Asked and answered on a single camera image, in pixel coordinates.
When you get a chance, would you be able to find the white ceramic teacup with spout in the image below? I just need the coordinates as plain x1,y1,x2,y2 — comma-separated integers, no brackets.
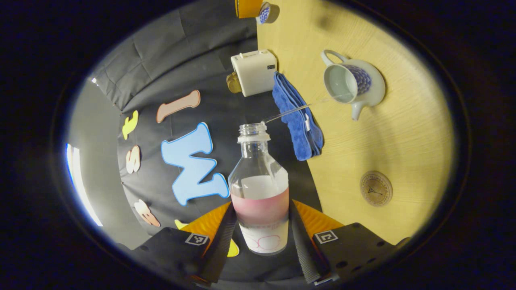
321,49,387,122

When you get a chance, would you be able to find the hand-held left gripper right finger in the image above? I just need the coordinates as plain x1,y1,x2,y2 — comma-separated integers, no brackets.
289,199,412,286

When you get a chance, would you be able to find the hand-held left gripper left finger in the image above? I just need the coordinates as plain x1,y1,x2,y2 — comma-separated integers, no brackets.
117,201,239,288

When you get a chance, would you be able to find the blue patterned teacup lid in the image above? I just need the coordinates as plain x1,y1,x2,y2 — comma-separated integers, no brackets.
257,2,272,25

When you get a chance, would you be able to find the black backdrop cloth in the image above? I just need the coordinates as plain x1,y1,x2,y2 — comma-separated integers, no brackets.
89,0,324,284

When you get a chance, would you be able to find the white toaster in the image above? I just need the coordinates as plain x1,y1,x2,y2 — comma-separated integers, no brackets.
230,49,278,97

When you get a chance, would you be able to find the brown bread slice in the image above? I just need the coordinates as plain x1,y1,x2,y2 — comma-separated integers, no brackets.
225,71,243,94

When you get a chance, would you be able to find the folded blue towel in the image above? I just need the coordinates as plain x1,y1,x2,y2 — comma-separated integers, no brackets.
272,71,325,162

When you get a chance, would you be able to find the clear water bottle pink label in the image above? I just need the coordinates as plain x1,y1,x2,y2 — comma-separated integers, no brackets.
228,122,290,257

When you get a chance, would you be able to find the round wooden coaster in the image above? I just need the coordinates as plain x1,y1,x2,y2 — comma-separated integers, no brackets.
359,170,394,207

